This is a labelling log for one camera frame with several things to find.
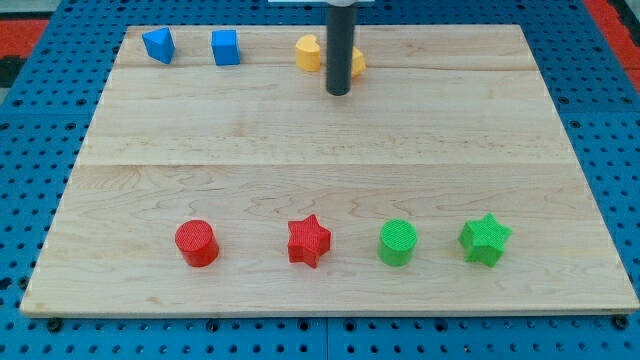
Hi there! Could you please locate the blue cube block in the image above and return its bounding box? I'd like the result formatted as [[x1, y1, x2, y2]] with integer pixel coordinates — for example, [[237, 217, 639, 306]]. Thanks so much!
[[211, 29, 240, 66]]

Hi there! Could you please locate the blue triangle block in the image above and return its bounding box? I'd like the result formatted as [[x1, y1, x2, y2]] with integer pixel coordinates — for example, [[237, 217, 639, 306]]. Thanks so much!
[[142, 27, 175, 64]]

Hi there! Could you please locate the red star block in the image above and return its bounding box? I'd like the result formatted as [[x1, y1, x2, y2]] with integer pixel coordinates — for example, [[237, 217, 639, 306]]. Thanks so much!
[[287, 214, 331, 268]]

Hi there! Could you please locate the green cylinder block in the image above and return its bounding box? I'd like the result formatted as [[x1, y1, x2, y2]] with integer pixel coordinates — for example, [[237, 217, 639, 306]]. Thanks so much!
[[377, 219, 418, 267]]

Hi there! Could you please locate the wooden board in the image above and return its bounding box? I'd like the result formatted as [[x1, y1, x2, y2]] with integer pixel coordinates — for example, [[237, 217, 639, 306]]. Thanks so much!
[[21, 25, 639, 319]]

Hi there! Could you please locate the yellow block behind rod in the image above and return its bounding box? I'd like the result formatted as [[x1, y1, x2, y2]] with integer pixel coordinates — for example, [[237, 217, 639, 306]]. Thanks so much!
[[351, 47, 366, 78]]

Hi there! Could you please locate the yellow heart block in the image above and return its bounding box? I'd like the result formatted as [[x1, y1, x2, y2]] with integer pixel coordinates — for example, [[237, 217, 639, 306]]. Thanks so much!
[[295, 34, 321, 72]]

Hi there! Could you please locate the red cylinder block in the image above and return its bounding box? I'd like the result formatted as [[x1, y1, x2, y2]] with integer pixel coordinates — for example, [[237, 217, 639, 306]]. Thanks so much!
[[174, 219, 219, 267]]

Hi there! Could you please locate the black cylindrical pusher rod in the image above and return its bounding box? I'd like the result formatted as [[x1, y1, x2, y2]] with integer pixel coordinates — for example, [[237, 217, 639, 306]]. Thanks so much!
[[326, 0, 357, 96]]

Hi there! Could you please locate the green star block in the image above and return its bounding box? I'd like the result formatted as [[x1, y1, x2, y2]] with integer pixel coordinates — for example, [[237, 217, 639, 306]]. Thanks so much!
[[458, 213, 512, 268]]

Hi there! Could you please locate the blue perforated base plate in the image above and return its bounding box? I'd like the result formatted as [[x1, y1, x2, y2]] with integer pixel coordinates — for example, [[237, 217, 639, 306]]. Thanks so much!
[[1, 0, 639, 359]]

